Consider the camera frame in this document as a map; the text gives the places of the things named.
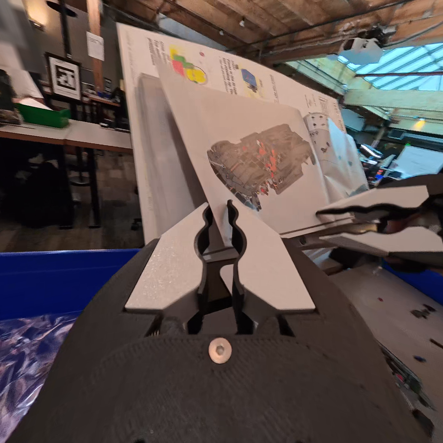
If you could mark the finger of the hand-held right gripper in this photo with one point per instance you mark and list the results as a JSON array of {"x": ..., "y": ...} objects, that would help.
[
  {"x": 373, "y": 199},
  {"x": 408, "y": 242}
]

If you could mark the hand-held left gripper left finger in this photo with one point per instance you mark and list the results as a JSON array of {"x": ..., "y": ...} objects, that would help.
[{"x": 166, "y": 277}]

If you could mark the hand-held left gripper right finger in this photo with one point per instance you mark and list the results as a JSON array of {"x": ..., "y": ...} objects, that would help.
[{"x": 277, "y": 277}]

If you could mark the grey lego car model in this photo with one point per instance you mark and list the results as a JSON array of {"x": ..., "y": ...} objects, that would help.
[{"x": 405, "y": 377}]

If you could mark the blue storage bin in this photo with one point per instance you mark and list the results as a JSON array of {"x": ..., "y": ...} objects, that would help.
[
  {"x": 422, "y": 280},
  {"x": 52, "y": 280}
]

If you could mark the instruction booklet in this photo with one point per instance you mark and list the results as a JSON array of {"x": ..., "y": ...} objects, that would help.
[{"x": 242, "y": 114}]

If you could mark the white long table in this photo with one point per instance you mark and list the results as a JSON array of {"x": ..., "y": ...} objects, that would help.
[{"x": 86, "y": 136}]

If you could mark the clear plastic bag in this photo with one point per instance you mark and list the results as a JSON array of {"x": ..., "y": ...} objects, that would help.
[{"x": 27, "y": 363}]

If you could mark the green storage bin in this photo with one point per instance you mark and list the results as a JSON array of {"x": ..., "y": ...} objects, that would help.
[{"x": 45, "y": 116}]

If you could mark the framed black white marker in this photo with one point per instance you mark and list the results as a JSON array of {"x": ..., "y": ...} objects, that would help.
[{"x": 64, "y": 76}]

